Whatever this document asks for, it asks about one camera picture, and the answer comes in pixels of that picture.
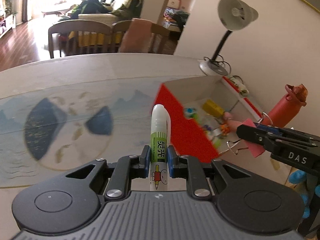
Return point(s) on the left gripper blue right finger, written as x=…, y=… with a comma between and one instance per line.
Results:
x=189, y=168

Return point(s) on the yellow cardboard box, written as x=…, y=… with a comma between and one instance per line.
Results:
x=211, y=108

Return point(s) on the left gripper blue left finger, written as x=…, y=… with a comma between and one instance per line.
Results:
x=126, y=169

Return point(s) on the white power strip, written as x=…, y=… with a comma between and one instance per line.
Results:
x=239, y=84

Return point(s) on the wooden tv console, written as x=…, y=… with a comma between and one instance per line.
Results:
x=7, y=24

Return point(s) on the red cardboard box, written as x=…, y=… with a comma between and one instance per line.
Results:
x=187, y=135

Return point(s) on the sofa with clothes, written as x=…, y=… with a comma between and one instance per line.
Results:
x=122, y=9

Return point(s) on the dark wooden dining chair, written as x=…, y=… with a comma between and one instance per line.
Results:
x=77, y=37

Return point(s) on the pink binder clip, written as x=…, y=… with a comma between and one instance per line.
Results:
x=256, y=150

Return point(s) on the grey desk lamp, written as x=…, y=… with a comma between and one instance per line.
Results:
x=234, y=15

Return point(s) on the pink narwhal girl figurine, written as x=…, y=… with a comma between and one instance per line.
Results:
x=231, y=123

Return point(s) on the orange toy figure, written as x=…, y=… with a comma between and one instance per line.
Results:
x=225, y=129

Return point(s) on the white green glue tube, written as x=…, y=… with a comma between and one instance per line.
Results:
x=160, y=140

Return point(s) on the wooden chair with pink cloth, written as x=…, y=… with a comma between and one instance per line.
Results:
x=138, y=36

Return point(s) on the small blue white toy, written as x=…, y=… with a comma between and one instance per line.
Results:
x=191, y=113

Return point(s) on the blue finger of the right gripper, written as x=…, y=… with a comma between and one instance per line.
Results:
x=267, y=128
x=255, y=136

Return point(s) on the blue landscape table mat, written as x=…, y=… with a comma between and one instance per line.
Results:
x=49, y=131

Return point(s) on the red water bottle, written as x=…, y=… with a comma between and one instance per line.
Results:
x=288, y=106

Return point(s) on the blue gloved right hand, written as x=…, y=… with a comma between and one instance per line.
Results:
x=306, y=186

